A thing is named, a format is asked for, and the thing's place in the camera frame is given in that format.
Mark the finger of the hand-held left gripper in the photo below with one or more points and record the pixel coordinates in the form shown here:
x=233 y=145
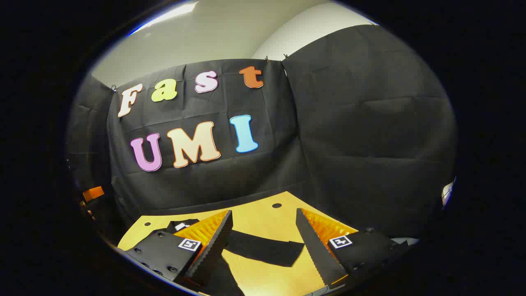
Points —
x=93 y=193

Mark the black button jacket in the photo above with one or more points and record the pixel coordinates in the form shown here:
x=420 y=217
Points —
x=263 y=248

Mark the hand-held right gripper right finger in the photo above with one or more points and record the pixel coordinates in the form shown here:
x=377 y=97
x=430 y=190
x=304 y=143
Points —
x=318 y=250

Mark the ceiling light panel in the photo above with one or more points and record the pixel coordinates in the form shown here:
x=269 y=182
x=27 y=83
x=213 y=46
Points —
x=172 y=14

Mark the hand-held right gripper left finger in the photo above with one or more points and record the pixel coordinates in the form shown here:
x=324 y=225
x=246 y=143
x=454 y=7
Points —
x=211 y=246

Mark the black backdrop cloth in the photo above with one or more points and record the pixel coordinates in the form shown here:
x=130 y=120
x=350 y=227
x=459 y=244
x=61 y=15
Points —
x=349 y=123

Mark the white object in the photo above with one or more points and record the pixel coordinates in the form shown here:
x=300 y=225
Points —
x=448 y=193

